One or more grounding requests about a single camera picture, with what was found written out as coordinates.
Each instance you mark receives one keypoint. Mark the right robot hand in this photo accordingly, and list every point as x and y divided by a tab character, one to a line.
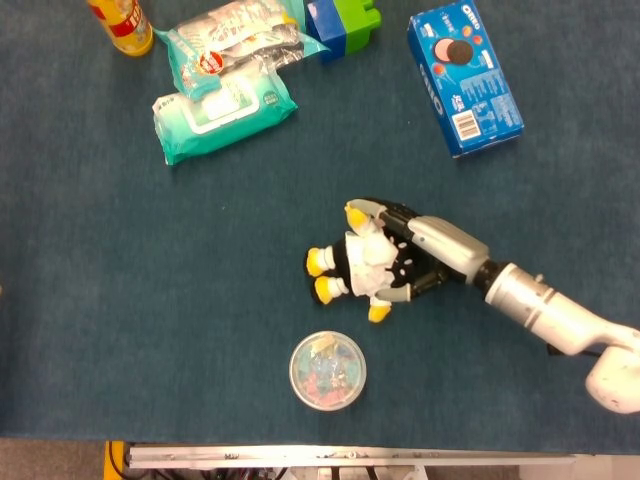
440	245

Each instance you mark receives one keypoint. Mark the black and white plush toy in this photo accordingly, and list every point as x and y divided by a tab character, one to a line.
360	262

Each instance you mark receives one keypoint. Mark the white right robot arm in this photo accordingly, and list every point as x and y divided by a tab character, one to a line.
560	315

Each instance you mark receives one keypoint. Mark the blue and green toy block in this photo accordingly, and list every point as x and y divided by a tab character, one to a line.
342	22

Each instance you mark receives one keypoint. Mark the round clear-lidded plastic container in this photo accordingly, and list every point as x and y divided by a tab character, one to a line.
327	370

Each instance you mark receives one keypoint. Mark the blue Oreo cookie box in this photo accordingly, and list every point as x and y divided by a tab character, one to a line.
462	75

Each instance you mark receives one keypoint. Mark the green wet wipes pack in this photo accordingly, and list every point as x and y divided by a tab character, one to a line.
220	117

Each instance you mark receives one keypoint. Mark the teal and silver snack bag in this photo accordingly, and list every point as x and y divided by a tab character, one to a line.
235	42

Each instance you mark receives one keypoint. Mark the dark blue table cloth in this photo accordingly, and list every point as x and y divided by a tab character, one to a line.
150	260

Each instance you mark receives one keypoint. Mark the yellow and red cylindrical can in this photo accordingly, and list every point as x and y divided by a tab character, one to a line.
125	25

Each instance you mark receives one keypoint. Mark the aluminium frame rail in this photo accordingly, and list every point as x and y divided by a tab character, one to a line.
350	455

